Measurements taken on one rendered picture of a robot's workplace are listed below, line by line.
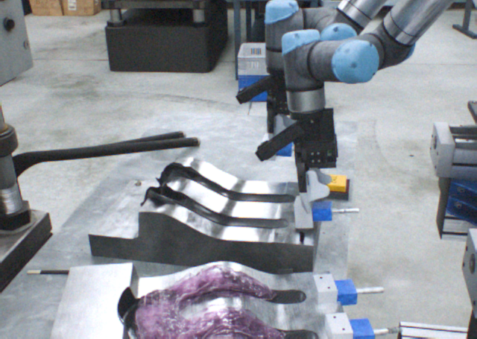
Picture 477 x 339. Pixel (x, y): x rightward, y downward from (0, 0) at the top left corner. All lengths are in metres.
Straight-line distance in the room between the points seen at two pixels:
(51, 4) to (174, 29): 3.08
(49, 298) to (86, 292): 0.20
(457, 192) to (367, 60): 0.55
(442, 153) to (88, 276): 0.84
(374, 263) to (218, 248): 1.51
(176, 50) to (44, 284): 3.98
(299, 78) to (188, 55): 4.03
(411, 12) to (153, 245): 0.70
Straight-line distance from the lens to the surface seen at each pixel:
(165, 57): 5.15
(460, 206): 1.48
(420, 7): 1.06
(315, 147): 1.13
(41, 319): 1.21
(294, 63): 1.09
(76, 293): 1.07
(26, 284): 1.31
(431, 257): 2.74
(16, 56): 1.72
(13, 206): 1.51
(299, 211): 1.19
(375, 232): 2.85
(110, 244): 1.31
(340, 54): 1.02
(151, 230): 1.24
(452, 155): 1.43
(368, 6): 1.23
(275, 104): 1.39
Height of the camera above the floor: 1.56
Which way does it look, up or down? 27 degrees down
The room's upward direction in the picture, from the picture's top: 1 degrees counter-clockwise
